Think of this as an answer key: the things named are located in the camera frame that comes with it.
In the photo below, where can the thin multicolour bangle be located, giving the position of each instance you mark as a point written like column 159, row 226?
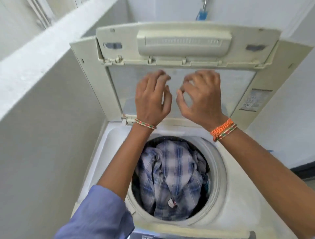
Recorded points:
column 145, row 124

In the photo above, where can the blue plaid shirt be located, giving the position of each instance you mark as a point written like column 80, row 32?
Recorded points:
column 172, row 177

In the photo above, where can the person's blue tunic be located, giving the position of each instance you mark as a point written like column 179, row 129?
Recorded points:
column 98, row 214

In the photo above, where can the person's right forearm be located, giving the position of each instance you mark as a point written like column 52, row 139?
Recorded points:
column 270, row 177

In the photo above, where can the person's right hand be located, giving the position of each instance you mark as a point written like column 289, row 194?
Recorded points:
column 204, row 103

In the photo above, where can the person's left hand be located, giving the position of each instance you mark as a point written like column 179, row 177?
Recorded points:
column 150, row 103

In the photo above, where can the white blue washing machine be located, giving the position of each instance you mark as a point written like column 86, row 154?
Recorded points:
column 241, row 197

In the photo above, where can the person's left forearm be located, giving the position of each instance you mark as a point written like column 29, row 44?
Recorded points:
column 123, row 162

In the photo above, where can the beaded green red bangle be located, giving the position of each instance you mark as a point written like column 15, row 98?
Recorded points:
column 227, row 132

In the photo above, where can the white drain pipes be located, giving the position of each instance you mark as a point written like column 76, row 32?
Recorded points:
column 41, row 12

